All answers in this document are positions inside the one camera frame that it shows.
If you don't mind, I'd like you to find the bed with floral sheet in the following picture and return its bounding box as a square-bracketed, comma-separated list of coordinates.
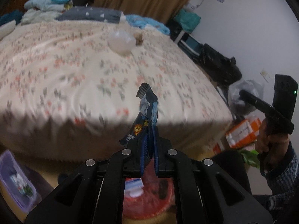
[0, 19, 234, 162]

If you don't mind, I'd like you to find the dark blue snack wrapper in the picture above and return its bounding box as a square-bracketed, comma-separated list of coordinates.
[118, 82, 160, 148]

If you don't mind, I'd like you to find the clear plastic container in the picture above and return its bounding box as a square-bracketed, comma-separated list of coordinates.
[107, 28, 136, 56]

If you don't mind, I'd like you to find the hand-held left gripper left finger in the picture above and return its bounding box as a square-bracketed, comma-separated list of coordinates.
[24, 130, 151, 224]

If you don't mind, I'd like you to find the teal bag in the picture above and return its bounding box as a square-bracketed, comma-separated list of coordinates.
[174, 9, 201, 32]

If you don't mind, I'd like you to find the black wrapped bundle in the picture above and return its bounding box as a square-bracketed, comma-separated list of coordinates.
[166, 19, 184, 43]

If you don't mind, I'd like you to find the blue and white medicine box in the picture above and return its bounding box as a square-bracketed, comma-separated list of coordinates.
[126, 178, 144, 198]

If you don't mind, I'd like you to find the white frame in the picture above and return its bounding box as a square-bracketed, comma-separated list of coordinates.
[176, 30, 191, 46]

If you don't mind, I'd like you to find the bin with red liner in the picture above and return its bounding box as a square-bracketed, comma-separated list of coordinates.
[123, 177, 176, 219]

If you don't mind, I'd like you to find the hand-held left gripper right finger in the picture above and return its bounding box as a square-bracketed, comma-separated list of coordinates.
[152, 125, 274, 224]

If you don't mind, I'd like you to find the white long pillow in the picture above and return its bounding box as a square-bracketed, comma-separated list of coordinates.
[0, 20, 17, 39]

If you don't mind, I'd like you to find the pale green folded blanket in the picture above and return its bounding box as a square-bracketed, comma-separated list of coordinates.
[21, 9, 64, 25]

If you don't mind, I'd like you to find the blue folded blanket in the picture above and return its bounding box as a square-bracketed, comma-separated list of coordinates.
[24, 0, 73, 12]

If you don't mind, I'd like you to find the clear plastic bag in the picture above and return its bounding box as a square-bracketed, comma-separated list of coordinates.
[228, 79, 264, 116]

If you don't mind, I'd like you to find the black garbage bag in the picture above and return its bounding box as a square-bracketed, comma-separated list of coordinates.
[200, 43, 243, 87]

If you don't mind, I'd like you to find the person's right hand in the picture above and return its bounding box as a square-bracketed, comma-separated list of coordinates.
[254, 118, 290, 162]

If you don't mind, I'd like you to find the person's right forearm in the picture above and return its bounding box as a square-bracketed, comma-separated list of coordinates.
[258, 141, 299, 217]

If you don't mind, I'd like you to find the brown crumpled paper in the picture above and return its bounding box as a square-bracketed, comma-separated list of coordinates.
[133, 33, 144, 46]

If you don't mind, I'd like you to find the dark teal cloth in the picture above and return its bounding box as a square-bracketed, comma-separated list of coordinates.
[0, 10, 25, 26]

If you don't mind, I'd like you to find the grey storage box white lid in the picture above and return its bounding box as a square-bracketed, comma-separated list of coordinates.
[181, 34, 204, 56]

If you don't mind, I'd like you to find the purple plastic box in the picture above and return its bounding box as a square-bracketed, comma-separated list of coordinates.
[0, 150, 40, 211]

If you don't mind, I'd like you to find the orange and white box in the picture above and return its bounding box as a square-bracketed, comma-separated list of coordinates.
[225, 118, 261, 148]

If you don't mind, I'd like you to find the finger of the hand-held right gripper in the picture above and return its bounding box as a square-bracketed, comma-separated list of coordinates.
[239, 90, 274, 117]

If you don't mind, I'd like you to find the light blue blanket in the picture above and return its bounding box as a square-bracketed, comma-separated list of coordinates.
[125, 14, 171, 36]

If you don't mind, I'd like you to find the grey triangle print pillow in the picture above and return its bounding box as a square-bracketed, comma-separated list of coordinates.
[56, 7, 127, 24]

